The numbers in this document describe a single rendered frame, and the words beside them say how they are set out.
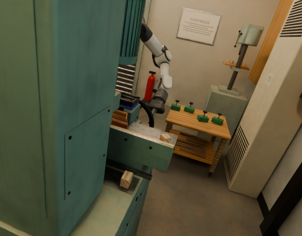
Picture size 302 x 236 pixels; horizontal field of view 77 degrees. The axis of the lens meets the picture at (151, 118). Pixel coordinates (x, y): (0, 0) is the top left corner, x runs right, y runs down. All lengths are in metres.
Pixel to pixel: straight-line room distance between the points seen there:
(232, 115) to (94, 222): 2.51
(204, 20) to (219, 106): 1.49
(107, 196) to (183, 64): 3.16
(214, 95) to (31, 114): 2.56
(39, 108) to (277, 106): 1.72
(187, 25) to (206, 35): 0.36
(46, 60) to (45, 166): 0.20
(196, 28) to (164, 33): 0.54
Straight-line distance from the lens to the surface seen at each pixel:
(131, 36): 0.65
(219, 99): 2.80
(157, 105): 1.17
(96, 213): 0.66
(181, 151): 2.14
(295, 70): 1.81
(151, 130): 0.88
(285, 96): 1.84
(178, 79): 3.69
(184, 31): 3.60
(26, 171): 0.47
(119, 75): 3.92
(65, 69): 0.34
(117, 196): 0.70
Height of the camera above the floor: 1.32
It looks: 25 degrees down
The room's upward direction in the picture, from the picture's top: 12 degrees clockwise
